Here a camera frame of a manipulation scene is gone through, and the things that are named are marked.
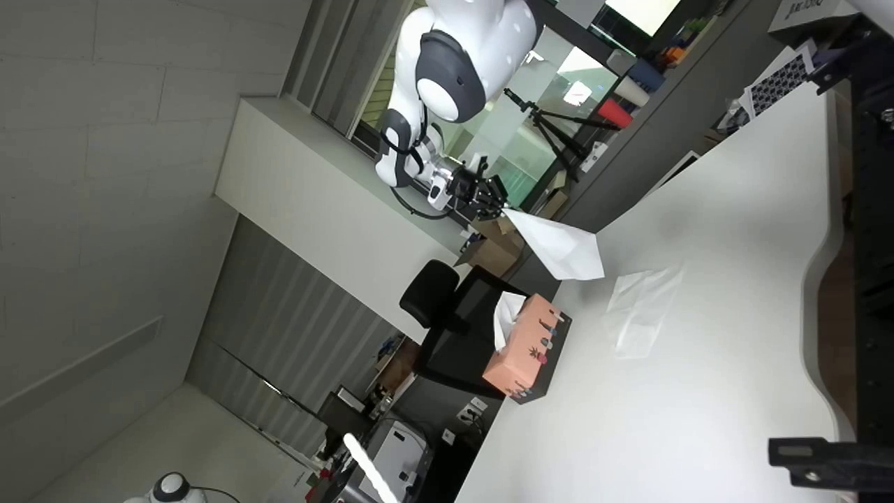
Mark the white perforated box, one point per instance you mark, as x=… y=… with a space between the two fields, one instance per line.
x=779 y=83

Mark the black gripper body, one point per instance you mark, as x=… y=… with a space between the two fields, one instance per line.
x=469 y=193

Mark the round white black device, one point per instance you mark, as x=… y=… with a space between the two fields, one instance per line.
x=170 y=488

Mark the white slanted bar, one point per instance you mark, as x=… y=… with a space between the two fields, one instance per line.
x=363 y=463

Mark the brown cardboard boxes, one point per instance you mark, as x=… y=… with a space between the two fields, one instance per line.
x=497 y=253

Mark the white printed box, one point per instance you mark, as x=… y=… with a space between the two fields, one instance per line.
x=811 y=14

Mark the grey office machine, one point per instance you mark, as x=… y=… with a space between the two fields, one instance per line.
x=403 y=457

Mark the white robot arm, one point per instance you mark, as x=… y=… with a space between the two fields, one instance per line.
x=465 y=37

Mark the orange tissue box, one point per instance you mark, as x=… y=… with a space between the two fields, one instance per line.
x=532 y=359

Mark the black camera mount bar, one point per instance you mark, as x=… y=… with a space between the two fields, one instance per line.
x=826 y=463

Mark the black office chair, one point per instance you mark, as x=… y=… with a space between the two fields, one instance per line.
x=448 y=359

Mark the white tissue sticking from box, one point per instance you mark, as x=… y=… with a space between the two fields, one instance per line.
x=508 y=316

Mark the black camera tripod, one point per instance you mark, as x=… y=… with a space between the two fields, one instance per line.
x=557 y=141

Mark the black cabinet with stickers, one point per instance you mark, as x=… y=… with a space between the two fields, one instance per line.
x=435 y=407

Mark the dark grey partition panel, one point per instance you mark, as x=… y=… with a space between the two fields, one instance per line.
x=650 y=158

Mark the red container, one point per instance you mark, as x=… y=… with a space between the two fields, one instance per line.
x=614 y=112

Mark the white pulled tissue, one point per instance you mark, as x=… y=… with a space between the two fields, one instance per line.
x=567 y=253

